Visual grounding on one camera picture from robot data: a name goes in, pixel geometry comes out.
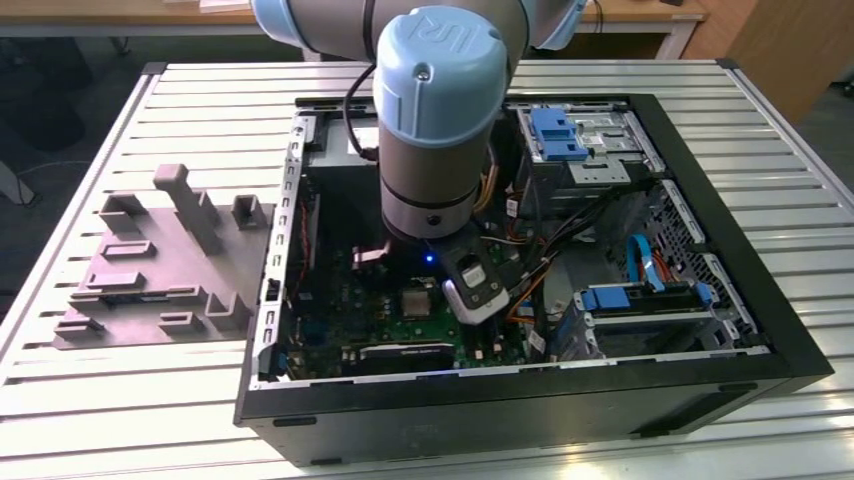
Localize grey parts rack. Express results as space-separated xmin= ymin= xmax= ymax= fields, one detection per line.
xmin=50 ymin=163 xmax=278 ymax=351

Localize black graphics card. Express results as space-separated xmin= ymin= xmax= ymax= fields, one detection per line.
xmin=356 ymin=342 xmax=459 ymax=376

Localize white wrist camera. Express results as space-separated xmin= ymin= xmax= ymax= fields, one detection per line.
xmin=441 ymin=251 xmax=512 ymax=327

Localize black cable bundle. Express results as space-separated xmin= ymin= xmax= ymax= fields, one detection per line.
xmin=512 ymin=179 xmax=655 ymax=301

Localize wooden cabinet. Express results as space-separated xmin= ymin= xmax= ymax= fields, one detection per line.
xmin=683 ymin=0 xmax=854 ymax=126

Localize black RAM slot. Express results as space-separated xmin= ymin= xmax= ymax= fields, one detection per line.
xmin=464 ymin=322 xmax=489 ymax=359

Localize blue drive carrier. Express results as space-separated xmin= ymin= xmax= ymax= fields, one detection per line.
xmin=531 ymin=107 xmax=588 ymax=162

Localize grey power supply unit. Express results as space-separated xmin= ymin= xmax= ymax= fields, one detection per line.
xmin=302 ymin=117 xmax=388 ymax=246

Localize CPU socket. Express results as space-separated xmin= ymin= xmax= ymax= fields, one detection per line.
xmin=397 ymin=287 xmax=440 ymax=323

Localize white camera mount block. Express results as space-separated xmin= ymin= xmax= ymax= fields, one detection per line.
xmin=351 ymin=239 xmax=396 ymax=267

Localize long black cable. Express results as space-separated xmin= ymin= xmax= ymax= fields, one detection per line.
xmin=341 ymin=62 xmax=383 ymax=162

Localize metal drive cage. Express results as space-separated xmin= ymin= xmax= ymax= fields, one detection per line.
xmin=513 ymin=105 xmax=668 ymax=217

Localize yellow wire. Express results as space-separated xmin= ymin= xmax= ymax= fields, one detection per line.
xmin=479 ymin=147 xmax=500 ymax=211

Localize hard disk in blue carrier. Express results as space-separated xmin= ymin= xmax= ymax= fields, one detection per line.
xmin=579 ymin=280 xmax=716 ymax=315

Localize white metal leg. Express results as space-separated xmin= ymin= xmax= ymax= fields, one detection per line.
xmin=0 ymin=159 xmax=34 ymax=206

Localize flat blue data cable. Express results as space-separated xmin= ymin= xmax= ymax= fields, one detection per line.
xmin=625 ymin=233 xmax=668 ymax=294

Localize RAM stick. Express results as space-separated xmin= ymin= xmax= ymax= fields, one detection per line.
xmin=98 ymin=293 xmax=172 ymax=305

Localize black office chair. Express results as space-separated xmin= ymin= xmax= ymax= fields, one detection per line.
xmin=0 ymin=37 xmax=92 ymax=151

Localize black PC case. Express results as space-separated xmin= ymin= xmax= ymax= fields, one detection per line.
xmin=232 ymin=92 xmax=836 ymax=469

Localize green motherboard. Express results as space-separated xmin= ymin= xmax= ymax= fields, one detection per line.
xmin=278 ymin=234 xmax=535 ymax=381

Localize orange wires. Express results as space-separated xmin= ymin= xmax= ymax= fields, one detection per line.
xmin=505 ymin=279 xmax=543 ymax=331

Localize metal disk bay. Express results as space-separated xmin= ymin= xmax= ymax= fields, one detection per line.
xmin=572 ymin=299 xmax=768 ymax=361

